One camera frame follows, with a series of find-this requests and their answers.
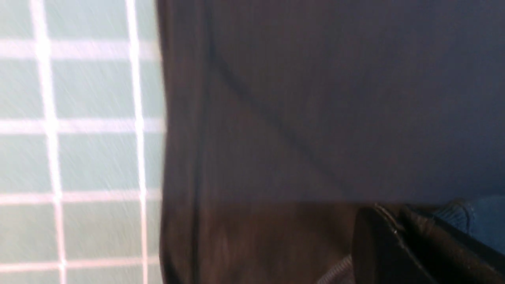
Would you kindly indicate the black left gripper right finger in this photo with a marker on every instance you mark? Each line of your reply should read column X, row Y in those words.
column 426, row 250

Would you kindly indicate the green checkered table cloth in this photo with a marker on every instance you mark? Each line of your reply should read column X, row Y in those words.
column 82, row 140

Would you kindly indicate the dark gray long-sleeve shirt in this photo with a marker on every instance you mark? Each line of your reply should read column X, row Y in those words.
column 285, row 117

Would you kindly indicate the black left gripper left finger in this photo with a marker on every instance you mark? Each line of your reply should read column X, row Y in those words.
column 380, row 253

